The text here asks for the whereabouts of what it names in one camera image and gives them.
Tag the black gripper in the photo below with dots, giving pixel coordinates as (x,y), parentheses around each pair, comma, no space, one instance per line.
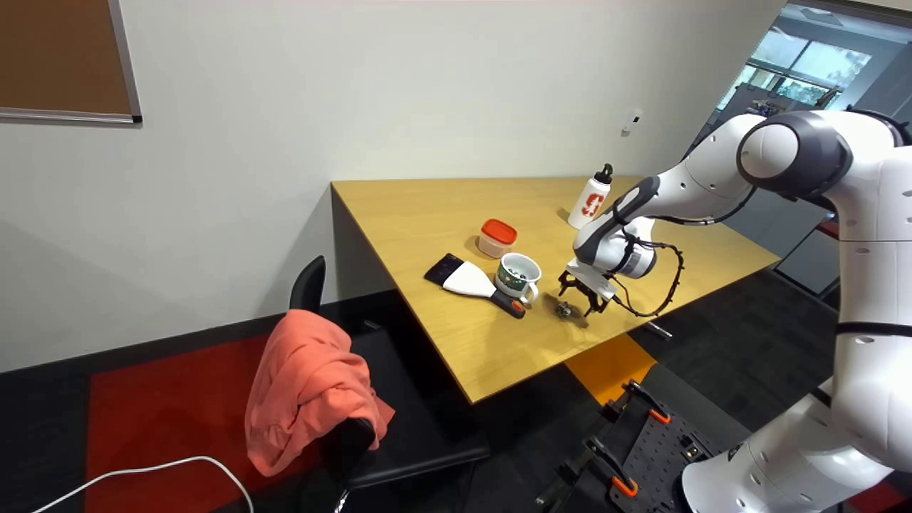
(589,284)

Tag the small sweet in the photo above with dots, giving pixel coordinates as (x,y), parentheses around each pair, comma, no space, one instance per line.
(575,310)

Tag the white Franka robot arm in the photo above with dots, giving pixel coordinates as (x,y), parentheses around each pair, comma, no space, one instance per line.
(856,287)

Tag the white green patterned mug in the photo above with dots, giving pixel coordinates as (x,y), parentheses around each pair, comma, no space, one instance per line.
(520,279)

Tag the yellow orange panel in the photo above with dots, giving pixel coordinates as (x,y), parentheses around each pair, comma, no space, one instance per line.
(608,370)

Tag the white bottle with red logo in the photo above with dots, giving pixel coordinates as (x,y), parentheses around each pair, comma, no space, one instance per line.
(589,195)

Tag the small container with red lid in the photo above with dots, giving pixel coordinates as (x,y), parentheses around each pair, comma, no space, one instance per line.
(498,239)

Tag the brush with black bristles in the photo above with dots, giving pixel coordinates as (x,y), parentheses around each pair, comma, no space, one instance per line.
(467,279)

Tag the black perforated plate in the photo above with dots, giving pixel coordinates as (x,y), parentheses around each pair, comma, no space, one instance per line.
(658,457)

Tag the black office chair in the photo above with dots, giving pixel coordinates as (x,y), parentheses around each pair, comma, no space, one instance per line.
(410,400)

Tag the grey panel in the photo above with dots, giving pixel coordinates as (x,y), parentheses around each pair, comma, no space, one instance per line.
(813,267)

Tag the black table base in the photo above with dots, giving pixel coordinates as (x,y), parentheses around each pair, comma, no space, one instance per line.
(359,253)

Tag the salmon pink cloth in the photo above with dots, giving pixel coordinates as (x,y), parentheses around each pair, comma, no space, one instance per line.
(303,389)

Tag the window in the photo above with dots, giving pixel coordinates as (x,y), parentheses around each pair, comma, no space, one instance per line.
(799,68)

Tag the cork notice board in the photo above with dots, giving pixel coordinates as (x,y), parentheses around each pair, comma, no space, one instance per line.
(58,54)

